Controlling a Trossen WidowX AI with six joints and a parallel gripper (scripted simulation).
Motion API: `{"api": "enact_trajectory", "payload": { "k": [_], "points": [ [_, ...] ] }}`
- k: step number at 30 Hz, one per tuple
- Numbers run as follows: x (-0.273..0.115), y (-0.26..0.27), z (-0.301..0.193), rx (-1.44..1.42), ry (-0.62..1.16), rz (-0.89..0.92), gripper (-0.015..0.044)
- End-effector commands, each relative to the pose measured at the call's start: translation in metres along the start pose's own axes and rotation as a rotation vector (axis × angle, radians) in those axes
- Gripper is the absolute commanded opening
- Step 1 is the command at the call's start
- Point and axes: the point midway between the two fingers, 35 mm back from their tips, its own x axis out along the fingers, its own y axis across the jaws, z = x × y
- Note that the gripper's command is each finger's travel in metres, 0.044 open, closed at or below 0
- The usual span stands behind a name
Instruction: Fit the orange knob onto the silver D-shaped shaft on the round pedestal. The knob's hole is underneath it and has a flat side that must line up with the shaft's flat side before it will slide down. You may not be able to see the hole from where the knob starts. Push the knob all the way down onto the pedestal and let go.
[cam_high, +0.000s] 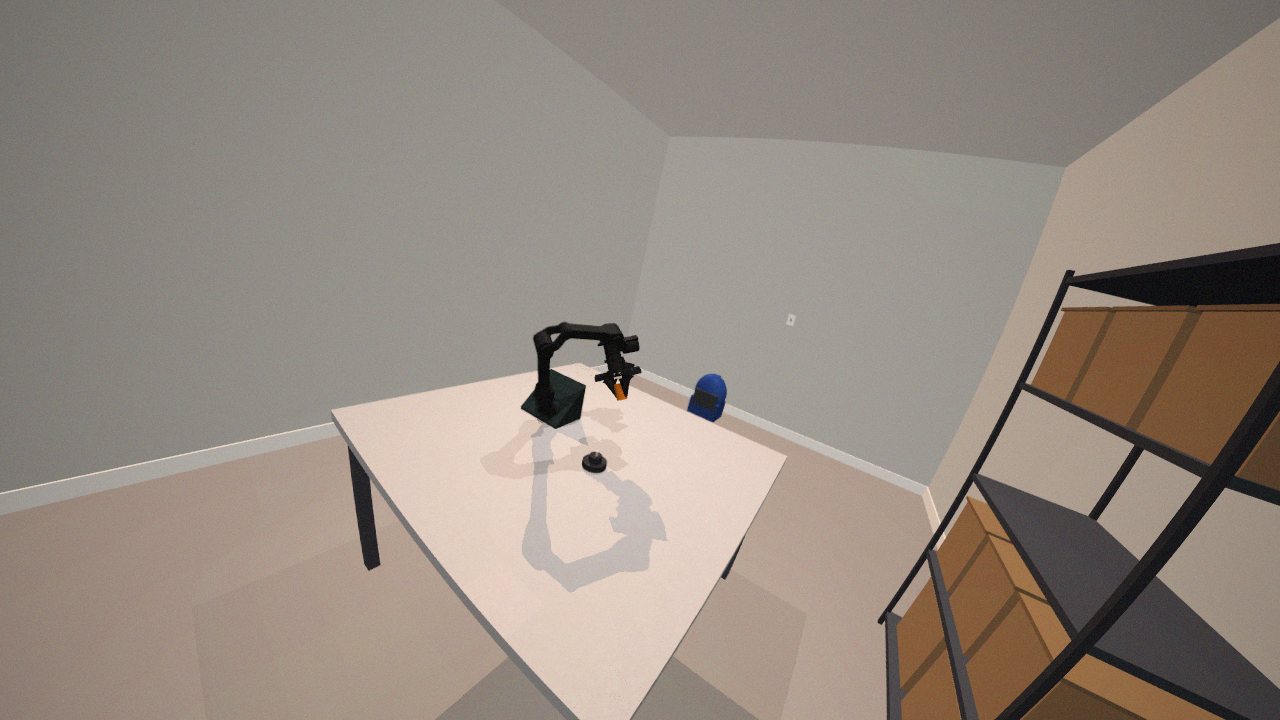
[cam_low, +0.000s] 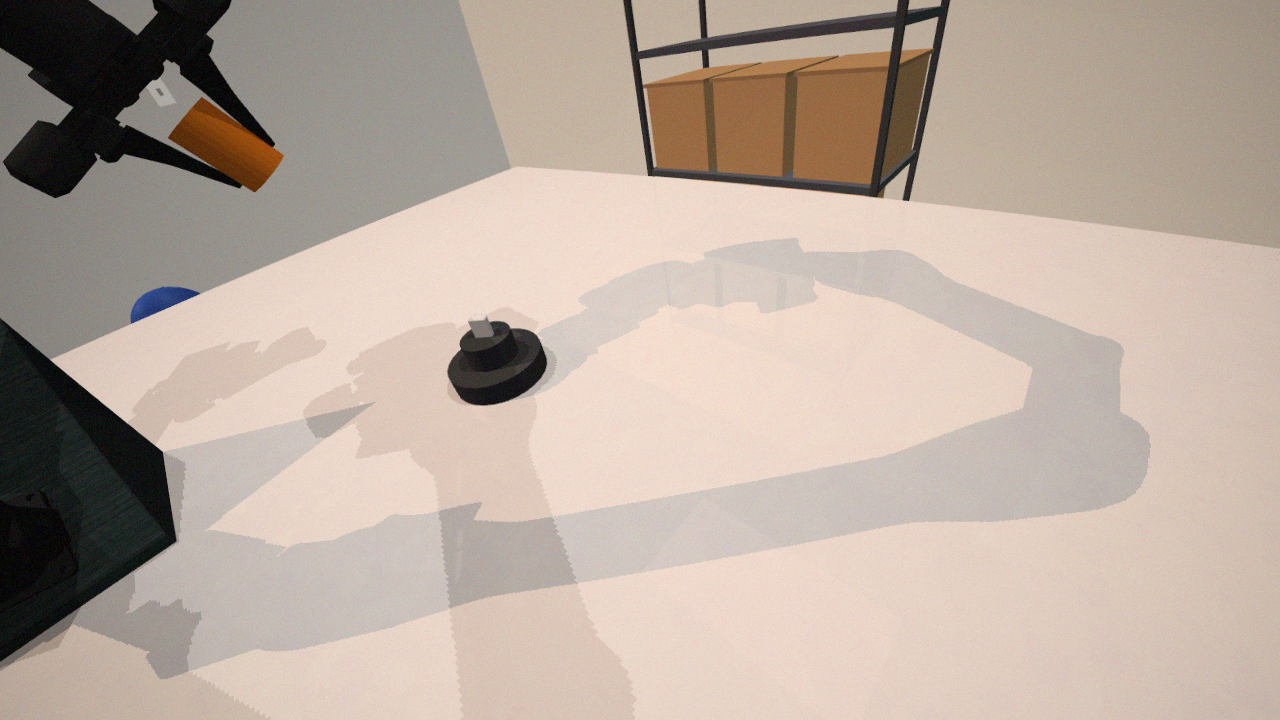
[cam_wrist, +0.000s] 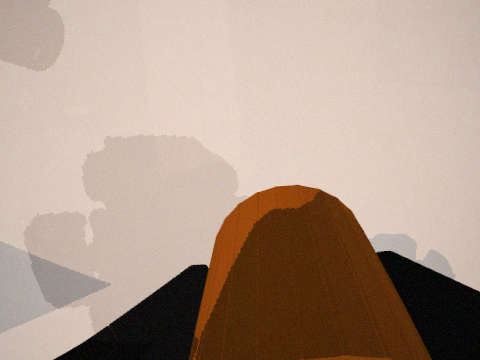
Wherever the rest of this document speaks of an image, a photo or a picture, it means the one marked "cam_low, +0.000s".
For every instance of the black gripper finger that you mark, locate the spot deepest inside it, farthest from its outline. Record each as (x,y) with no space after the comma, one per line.
(135,143)
(199,68)

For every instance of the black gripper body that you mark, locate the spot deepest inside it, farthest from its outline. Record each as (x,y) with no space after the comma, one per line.
(80,47)

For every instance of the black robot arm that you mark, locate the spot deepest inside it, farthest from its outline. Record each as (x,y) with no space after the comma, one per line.
(34,543)

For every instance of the orange knob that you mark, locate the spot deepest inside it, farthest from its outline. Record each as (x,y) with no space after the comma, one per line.
(223,143)

